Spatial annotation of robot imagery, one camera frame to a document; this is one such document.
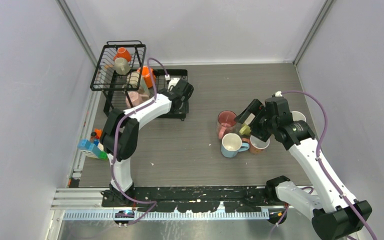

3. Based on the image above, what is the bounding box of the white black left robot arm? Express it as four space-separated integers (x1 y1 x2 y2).
100 79 194 207

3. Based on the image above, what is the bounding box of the colourful toy block pile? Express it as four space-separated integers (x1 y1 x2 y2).
77 128 108 161

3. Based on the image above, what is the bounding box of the large pink mug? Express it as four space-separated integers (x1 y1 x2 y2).
216 110 237 140

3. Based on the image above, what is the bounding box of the orange cup tier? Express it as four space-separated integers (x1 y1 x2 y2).
136 66 157 89
113 47 132 63

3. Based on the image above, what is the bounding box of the light blue cup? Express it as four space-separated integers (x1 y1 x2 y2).
221 133 250 158

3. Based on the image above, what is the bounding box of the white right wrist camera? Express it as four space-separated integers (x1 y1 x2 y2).
273 91 283 97

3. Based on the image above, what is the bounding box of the blue floral mug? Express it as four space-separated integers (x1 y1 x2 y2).
291 110 307 122

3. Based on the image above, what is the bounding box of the beige mug top tier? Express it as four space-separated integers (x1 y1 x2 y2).
113 57 131 75

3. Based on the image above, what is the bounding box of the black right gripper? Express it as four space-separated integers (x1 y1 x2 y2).
234 98 277 143

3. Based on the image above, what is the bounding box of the small pink cup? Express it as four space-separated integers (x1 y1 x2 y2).
242 135 270 154

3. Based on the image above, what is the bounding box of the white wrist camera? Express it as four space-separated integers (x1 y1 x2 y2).
273 91 283 97
167 77 181 91

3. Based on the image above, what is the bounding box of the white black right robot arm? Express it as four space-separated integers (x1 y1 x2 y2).
235 96 372 240

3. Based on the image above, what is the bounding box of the light green mug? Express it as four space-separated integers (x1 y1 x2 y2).
239 123 252 136

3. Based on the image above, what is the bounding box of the orange cup top tier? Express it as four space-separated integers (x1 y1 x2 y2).
113 47 132 63

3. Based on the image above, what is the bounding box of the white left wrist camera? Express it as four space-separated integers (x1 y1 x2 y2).
167 77 181 91

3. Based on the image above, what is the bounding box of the pink cup rack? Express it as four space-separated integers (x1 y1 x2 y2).
125 91 150 109

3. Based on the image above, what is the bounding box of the black wire dish rack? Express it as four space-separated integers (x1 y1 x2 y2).
90 40 189 121

